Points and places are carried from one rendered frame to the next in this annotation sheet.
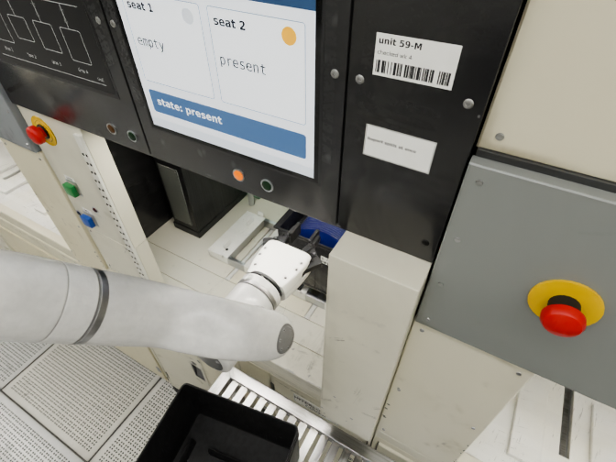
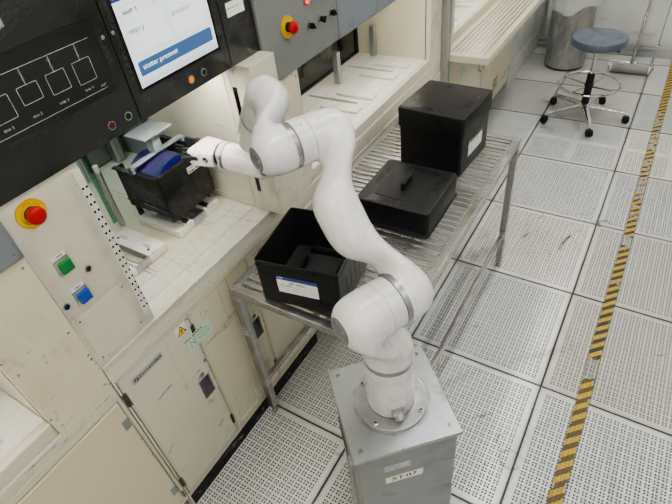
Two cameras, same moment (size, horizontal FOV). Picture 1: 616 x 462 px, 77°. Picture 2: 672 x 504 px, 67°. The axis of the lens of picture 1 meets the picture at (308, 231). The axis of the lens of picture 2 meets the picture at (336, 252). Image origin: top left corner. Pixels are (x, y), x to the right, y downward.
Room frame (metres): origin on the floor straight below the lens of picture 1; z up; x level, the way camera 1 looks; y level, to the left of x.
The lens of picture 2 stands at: (-0.01, 1.40, 1.93)
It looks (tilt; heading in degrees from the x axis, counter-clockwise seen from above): 41 degrees down; 276
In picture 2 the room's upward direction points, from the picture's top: 8 degrees counter-clockwise
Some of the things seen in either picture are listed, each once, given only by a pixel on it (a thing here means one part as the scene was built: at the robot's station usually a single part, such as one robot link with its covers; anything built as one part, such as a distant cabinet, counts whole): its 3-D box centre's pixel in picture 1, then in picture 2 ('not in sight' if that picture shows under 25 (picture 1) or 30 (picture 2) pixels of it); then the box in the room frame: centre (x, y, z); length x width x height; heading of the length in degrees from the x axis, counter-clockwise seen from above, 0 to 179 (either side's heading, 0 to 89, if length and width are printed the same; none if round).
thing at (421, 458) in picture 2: not in sight; (394, 467); (-0.01, 0.66, 0.38); 0.28 x 0.28 x 0.76; 15
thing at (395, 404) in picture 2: not in sight; (389, 378); (-0.01, 0.66, 0.85); 0.19 x 0.19 x 0.18
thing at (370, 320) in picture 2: not in sight; (374, 330); (0.01, 0.68, 1.07); 0.19 x 0.12 x 0.24; 35
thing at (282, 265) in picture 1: (277, 270); (211, 151); (0.48, 0.06, 1.19); 0.11 x 0.10 x 0.07; 151
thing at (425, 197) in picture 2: not in sight; (406, 192); (-0.12, -0.17, 0.83); 0.29 x 0.29 x 0.13; 61
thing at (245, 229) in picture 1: (255, 242); (122, 255); (0.84, 0.17, 0.89); 0.22 x 0.21 x 0.04; 150
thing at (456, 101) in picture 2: not in sight; (444, 126); (-0.31, -0.54, 0.89); 0.29 x 0.29 x 0.25; 57
